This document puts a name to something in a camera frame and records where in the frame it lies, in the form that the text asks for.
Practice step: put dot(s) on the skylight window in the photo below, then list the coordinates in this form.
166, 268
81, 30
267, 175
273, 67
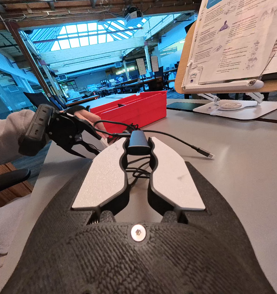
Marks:
83, 34

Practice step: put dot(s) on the grey desk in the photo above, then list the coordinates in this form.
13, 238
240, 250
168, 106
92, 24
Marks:
244, 183

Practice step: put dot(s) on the whiteboard on stand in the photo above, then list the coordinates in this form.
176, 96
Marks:
141, 66
154, 63

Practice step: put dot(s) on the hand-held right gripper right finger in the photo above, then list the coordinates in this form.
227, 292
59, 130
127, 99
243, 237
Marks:
175, 181

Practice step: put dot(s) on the person's grey sweatshirt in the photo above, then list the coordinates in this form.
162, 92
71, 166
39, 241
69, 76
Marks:
3, 229

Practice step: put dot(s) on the printed paper sheet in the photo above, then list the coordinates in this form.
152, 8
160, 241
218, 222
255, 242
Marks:
235, 41

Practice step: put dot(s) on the person's left forearm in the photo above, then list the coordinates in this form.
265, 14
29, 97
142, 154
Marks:
7, 135

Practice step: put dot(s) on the person's left hand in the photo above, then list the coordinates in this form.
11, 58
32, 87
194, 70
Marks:
92, 117

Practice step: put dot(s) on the dark grey usb hub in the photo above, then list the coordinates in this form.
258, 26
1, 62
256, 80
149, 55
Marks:
138, 143

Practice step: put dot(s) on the dark fabric chair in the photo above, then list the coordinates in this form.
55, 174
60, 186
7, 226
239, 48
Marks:
39, 100

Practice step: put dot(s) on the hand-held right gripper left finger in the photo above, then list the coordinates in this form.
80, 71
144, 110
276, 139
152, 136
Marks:
101, 179

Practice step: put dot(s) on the wooden book stand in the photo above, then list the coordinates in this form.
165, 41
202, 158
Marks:
221, 86

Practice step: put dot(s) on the long wooden work table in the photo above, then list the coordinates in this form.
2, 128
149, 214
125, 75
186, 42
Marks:
138, 83

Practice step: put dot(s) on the red plastic bin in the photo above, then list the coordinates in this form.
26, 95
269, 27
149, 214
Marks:
140, 110

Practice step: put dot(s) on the ceiling projector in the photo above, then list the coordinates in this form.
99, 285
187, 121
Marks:
134, 16

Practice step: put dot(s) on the black flat pad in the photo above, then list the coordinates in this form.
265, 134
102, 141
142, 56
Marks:
182, 106

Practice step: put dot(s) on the black chair armrest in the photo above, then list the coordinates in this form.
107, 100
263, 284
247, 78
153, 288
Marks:
9, 179

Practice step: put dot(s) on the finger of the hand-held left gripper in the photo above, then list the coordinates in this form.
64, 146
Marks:
88, 126
78, 151

